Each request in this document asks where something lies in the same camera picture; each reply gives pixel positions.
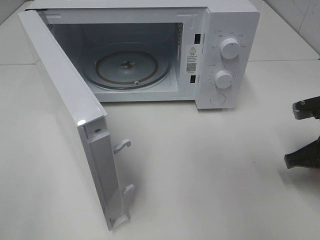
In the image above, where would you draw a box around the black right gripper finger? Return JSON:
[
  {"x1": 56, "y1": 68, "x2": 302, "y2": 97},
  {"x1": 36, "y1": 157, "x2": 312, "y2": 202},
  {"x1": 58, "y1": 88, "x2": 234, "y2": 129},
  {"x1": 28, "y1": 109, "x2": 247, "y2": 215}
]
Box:
[
  {"x1": 284, "y1": 138, "x2": 320, "y2": 169},
  {"x1": 292, "y1": 96, "x2": 320, "y2": 119}
]

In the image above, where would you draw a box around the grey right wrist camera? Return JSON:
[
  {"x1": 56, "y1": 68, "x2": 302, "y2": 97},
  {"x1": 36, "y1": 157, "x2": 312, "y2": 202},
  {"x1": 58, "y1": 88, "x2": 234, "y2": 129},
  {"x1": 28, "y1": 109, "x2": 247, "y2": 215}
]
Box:
[{"x1": 292, "y1": 104, "x2": 314, "y2": 120}]

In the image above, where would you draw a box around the round door release button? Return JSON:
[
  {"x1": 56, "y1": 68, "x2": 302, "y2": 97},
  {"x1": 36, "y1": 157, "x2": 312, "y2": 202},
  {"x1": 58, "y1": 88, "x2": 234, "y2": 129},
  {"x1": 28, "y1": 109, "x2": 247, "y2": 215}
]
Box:
[{"x1": 210, "y1": 93, "x2": 226, "y2": 106}]

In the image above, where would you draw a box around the white dial knob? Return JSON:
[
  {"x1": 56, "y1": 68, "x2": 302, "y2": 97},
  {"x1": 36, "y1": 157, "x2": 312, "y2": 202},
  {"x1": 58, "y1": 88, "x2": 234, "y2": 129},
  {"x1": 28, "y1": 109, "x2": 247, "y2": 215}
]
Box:
[
  {"x1": 214, "y1": 70, "x2": 233, "y2": 89},
  {"x1": 219, "y1": 36, "x2": 241, "y2": 60}
]

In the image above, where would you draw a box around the glass microwave turntable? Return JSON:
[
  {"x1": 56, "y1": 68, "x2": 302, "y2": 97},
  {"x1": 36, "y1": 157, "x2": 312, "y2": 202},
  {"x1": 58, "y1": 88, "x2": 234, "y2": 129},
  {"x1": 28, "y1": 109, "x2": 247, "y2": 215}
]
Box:
[{"x1": 82, "y1": 42, "x2": 172, "y2": 91}]

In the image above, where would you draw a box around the white microwave door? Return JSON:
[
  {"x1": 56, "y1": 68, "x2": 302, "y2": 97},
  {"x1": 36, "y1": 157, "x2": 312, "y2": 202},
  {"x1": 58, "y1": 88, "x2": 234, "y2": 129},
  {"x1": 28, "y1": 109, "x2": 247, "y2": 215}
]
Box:
[{"x1": 18, "y1": 10, "x2": 135, "y2": 230}]

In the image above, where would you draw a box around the white microwave oven body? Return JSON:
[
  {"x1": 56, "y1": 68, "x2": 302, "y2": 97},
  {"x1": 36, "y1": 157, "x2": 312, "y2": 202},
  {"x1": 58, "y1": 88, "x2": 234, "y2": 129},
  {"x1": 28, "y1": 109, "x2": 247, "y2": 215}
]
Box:
[{"x1": 23, "y1": 0, "x2": 260, "y2": 110}]

